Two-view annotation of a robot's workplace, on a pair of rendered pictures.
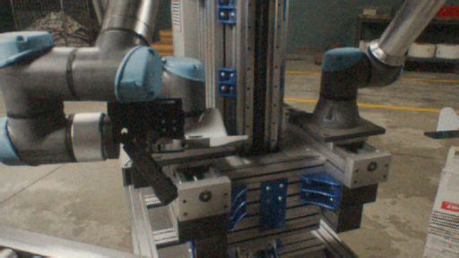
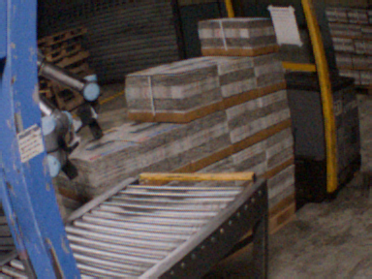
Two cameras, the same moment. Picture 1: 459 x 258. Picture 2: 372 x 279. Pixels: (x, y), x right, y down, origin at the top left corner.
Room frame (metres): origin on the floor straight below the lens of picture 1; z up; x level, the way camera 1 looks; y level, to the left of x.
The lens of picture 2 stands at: (-0.30, 2.02, 1.47)
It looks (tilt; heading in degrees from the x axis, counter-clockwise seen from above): 14 degrees down; 281
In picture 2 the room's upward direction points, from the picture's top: 8 degrees counter-clockwise
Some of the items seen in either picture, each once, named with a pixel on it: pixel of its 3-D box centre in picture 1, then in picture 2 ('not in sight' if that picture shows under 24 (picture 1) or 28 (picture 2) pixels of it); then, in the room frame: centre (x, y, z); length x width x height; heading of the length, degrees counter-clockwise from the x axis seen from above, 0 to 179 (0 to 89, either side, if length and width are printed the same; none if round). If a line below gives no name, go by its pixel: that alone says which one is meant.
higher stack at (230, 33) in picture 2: not in sight; (254, 122); (0.02, -1.58, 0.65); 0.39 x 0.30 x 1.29; 146
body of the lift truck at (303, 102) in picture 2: not in sight; (318, 130); (-0.43, -2.25, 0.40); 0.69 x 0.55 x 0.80; 146
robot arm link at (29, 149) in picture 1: (40, 138); (51, 163); (0.50, 0.28, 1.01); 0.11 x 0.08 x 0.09; 99
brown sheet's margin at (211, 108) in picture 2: not in sight; (174, 109); (0.35, -1.08, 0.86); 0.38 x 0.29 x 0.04; 148
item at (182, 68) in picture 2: not in sight; (170, 69); (0.35, -1.09, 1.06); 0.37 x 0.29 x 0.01; 148
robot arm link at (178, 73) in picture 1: (181, 81); not in sight; (0.96, 0.13, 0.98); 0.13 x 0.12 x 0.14; 87
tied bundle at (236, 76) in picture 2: not in sight; (213, 79); (0.18, -1.34, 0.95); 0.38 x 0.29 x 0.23; 146
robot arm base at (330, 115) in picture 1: (336, 107); not in sight; (1.12, -0.34, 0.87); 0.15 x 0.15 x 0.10
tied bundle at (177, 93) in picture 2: not in sight; (172, 92); (0.35, -1.09, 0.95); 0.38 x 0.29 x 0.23; 148
